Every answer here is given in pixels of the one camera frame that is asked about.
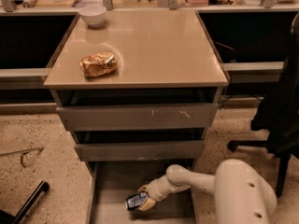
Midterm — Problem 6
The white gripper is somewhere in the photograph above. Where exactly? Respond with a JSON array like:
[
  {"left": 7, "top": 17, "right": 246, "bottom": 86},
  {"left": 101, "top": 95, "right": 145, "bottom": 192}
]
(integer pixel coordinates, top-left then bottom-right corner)
[{"left": 138, "top": 175, "right": 174, "bottom": 211}]

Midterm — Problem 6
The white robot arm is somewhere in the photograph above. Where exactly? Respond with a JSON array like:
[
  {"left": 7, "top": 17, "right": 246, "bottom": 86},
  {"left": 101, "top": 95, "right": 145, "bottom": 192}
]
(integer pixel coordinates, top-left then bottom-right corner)
[{"left": 138, "top": 159, "right": 278, "bottom": 224}]

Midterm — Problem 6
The bottom grey drawer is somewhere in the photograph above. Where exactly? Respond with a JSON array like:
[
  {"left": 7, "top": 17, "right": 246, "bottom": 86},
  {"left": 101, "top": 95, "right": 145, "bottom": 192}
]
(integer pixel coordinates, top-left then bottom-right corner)
[{"left": 85, "top": 160, "right": 197, "bottom": 224}]

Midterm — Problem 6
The grey drawer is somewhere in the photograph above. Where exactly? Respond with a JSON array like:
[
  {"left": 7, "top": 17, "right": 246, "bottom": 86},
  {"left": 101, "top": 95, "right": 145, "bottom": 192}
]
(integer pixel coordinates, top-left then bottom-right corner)
[
  {"left": 57, "top": 103, "right": 218, "bottom": 132},
  {"left": 75, "top": 140, "right": 205, "bottom": 161},
  {"left": 85, "top": 160, "right": 197, "bottom": 224}
]

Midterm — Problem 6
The middle grey drawer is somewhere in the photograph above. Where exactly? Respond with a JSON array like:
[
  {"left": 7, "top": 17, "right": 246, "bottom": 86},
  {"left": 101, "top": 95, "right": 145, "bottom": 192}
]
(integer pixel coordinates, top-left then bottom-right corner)
[{"left": 75, "top": 140, "right": 205, "bottom": 161}]

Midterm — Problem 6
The top grey drawer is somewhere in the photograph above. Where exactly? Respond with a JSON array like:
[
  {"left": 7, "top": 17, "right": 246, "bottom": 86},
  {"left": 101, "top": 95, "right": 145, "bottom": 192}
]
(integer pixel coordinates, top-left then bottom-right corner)
[{"left": 57, "top": 103, "right": 218, "bottom": 132}]

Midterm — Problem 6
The grey drawer cabinet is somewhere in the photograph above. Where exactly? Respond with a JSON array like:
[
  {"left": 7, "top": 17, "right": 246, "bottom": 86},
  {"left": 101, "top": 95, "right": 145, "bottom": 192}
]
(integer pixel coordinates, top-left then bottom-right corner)
[{"left": 43, "top": 8, "right": 230, "bottom": 224}]

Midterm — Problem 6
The black chair leg left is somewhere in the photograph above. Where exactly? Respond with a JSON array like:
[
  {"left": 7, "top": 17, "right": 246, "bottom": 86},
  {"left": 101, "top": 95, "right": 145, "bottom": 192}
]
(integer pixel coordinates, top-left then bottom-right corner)
[{"left": 0, "top": 181, "right": 50, "bottom": 224}]

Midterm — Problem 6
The crumpled golden chip bag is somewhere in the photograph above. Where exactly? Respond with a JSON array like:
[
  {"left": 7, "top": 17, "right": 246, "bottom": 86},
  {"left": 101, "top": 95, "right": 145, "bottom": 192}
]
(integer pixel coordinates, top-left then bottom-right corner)
[{"left": 79, "top": 51, "right": 118, "bottom": 77}]

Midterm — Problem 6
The black office chair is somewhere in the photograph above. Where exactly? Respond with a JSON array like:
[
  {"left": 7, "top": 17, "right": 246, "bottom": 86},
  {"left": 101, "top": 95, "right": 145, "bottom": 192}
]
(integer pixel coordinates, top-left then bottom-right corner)
[{"left": 227, "top": 14, "right": 299, "bottom": 197}]

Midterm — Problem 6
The white bowl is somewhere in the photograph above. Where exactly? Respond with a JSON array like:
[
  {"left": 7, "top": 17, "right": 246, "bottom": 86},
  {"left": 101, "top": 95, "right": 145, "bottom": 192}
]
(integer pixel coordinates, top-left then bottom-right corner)
[{"left": 78, "top": 5, "right": 107, "bottom": 27}]

